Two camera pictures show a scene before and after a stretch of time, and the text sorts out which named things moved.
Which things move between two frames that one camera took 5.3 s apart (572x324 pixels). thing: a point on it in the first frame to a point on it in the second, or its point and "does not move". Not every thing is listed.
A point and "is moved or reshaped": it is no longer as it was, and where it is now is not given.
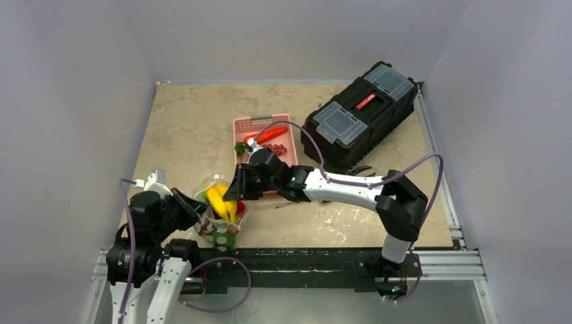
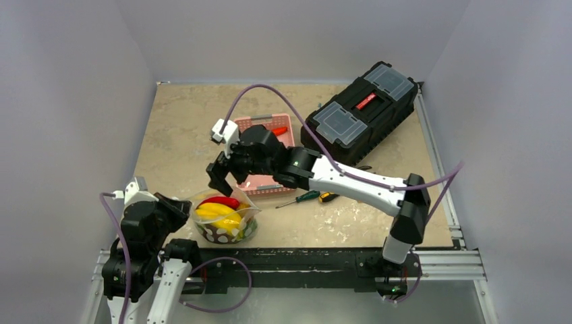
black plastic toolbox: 349,125 does not move
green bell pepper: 223,239 to 250,228
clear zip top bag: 222,222 is moved or reshaped
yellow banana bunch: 226,209 is moved or reshaped
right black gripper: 243,181 to 227,163
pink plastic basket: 283,144 does not move
